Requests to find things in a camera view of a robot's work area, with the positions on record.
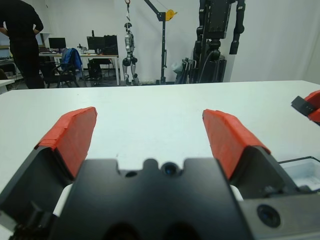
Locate black case on desk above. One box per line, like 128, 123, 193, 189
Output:
103, 34, 119, 56

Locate black gantry crane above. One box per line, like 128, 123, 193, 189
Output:
143, 0, 179, 85

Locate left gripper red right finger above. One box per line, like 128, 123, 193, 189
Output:
201, 108, 304, 201

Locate white office desk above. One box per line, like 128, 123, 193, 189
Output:
38, 52, 120, 87

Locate black computer tower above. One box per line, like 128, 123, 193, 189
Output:
87, 58, 104, 81

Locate yellow hoist reel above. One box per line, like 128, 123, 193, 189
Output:
165, 9, 179, 23

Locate person in black clothes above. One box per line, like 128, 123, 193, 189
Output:
0, 0, 46, 90

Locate black office chair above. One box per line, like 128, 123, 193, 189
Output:
39, 59, 81, 89

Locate black robot on stand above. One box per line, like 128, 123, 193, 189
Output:
191, 0, 247, 84

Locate black slim camera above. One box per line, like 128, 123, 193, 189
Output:
290, 95, 317, 117

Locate small black computer monitor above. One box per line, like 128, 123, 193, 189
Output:
47, 37, 67, 50

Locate hanging strap red carabiner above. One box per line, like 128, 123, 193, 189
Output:
123, 0, 133, 22

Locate silver hanging humanoid robot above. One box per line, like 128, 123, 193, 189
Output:
121, 22, 141, 87

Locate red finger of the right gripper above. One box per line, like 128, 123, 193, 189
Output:
308, 108, 320, 124
304, 89, 320, 108

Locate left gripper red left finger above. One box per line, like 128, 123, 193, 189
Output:
0, 106, 98, 218

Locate white camera box base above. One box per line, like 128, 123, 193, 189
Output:
278, 155, 320, 194

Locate blue jacket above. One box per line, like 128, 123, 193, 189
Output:
61, 47, 84, 74

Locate folded black cart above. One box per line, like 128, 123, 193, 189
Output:
174, 57, 199, 85

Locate large black computer monitor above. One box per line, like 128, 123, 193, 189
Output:
86, 35, 106, 55

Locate white bag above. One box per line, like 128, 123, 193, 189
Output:
171, 60, 184, 75

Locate low white table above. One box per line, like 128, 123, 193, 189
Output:
0, 79, 17, 96

